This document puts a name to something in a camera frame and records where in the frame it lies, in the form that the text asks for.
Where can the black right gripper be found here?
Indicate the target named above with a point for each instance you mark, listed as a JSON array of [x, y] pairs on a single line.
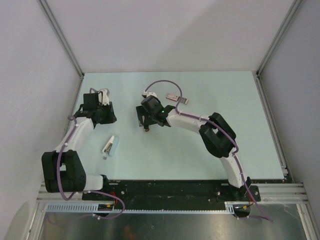
[[141, 111]]

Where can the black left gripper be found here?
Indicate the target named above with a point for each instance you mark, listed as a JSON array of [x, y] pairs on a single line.
[[111, 117]]

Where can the beige black small stapler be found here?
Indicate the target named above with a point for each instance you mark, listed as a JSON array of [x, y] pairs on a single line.
[[146, 128]]

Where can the light blue white stapler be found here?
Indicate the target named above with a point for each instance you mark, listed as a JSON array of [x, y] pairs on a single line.
[[111, 146]]

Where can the red staple box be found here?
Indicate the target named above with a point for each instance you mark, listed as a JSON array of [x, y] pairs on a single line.
[[177, 99]]

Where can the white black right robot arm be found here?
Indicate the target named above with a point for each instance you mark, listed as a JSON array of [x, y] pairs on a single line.
[[218, 137]]

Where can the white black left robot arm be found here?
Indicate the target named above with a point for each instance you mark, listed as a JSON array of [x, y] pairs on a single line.
[[62, 168]]

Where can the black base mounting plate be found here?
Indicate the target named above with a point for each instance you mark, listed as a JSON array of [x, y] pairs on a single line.
[[220, 190]]

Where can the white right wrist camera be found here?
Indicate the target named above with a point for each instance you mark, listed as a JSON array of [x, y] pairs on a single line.
[[146, 94]]

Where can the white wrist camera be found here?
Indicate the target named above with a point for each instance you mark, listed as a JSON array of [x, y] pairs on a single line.
[[146, 94], [103, 96]]

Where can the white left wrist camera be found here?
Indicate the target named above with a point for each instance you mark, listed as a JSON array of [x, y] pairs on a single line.
[[103, 96]]

